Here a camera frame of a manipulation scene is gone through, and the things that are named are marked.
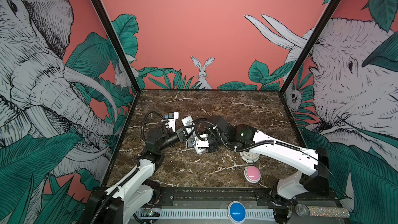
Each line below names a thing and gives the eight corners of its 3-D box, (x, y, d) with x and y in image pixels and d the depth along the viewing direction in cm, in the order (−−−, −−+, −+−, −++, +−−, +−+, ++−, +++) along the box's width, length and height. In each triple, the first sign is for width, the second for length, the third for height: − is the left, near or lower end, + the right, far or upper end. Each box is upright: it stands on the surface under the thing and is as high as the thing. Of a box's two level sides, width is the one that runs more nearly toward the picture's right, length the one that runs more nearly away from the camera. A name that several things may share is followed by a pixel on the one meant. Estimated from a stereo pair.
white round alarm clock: (241, 163, 87) (243, 160, 83) (239, 154, 90) (241, 151, 86) (258, 163, 87) (261, 160, 83) (256, 155, 90) (259, 151, 86)
